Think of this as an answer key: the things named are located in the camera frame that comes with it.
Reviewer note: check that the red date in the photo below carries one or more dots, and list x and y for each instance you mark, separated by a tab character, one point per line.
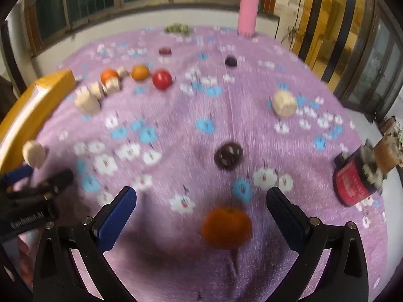
164	50

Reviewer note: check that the brown cardboard box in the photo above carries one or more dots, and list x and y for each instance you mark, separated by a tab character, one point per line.
387	155

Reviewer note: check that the red tomato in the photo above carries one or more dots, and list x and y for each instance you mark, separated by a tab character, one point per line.
162	79

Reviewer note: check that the large corn cob piece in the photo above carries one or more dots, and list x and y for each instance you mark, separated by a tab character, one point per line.
86	101

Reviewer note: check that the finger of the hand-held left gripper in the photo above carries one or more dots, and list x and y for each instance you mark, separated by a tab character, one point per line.
19	173
59	179

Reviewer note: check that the green leaves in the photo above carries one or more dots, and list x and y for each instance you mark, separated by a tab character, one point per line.
178	28

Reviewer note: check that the purple floral blanket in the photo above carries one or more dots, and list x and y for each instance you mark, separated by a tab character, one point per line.
189	116

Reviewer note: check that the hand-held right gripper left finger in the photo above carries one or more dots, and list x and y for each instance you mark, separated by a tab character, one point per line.
118	217

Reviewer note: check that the pink thermos bottle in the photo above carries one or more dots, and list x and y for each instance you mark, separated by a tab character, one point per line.
248	12

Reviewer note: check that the blocky corn cob piece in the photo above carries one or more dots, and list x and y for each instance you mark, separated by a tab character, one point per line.
284	103

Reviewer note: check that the red label jar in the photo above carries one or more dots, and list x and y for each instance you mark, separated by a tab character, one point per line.
352	179

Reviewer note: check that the orange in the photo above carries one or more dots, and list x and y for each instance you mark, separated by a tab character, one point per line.
108	75
140	72

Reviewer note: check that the dark glass door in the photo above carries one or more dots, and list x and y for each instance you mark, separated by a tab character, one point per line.
377	69

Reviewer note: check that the yellow striped door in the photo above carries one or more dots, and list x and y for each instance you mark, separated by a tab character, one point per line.
333	22

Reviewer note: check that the dark plum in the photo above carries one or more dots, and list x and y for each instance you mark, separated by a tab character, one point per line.
228	156
231	61

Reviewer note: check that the large orange tangerine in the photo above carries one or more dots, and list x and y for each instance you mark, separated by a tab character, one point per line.
226	228

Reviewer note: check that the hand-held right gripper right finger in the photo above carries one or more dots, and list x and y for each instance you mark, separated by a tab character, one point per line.
285	217

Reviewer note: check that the yellow-rimmed white tray box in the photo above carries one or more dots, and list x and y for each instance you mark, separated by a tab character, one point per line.
25	113

